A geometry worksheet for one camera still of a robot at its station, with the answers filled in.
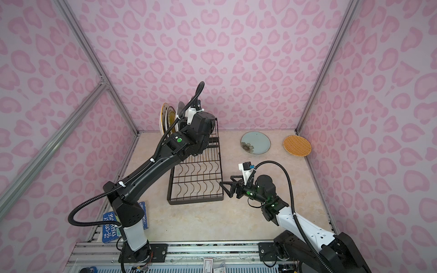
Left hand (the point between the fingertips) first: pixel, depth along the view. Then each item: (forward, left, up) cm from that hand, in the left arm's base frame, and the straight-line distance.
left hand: (187, 116), depth 70 cm
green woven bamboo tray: (+4, +9, -5) cm, 11 cm away
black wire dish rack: (-7, 0, -39) cm, 40 cm away
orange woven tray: (+15, -62, -40) cm, 75 cm away
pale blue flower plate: (+19, -36, -41) cm, 58 cm away
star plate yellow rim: (+34, +27, -28) cm, 52 cm away
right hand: (-19, -15, -21) cm, 32 cm away
